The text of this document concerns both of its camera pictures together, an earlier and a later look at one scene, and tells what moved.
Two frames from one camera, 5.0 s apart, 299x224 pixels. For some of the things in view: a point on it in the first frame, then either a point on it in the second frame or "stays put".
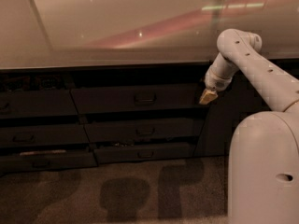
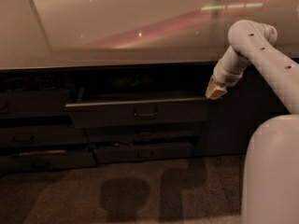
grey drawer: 158,99 -> 177,110
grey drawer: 42,135 stays put
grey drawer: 40,103 stays put
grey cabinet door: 224,110 stays put
